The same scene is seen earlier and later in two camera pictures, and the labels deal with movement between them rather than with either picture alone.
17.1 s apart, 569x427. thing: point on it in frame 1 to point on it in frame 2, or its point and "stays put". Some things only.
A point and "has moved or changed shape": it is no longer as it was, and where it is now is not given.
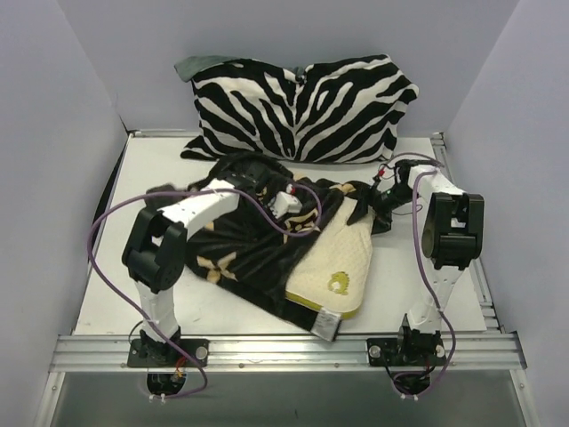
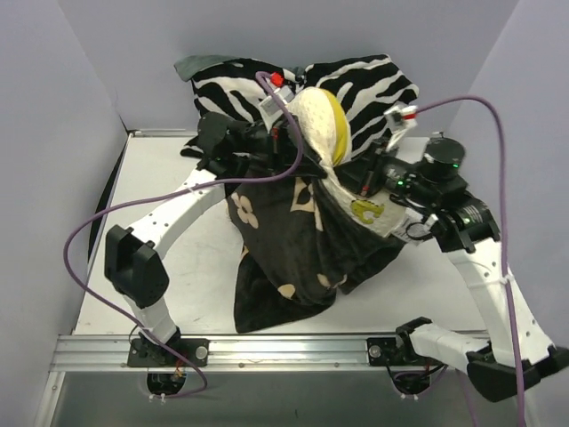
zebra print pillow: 343,110 stays put
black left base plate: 144,354 stays put
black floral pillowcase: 252,253 has moved or changed shape
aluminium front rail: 84,352 stays put
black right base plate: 405,351 stays put
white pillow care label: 325,324 to 412,228
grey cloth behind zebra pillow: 191,66 stays put
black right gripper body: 383,198 to 365,169
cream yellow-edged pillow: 336,276 to 324,120
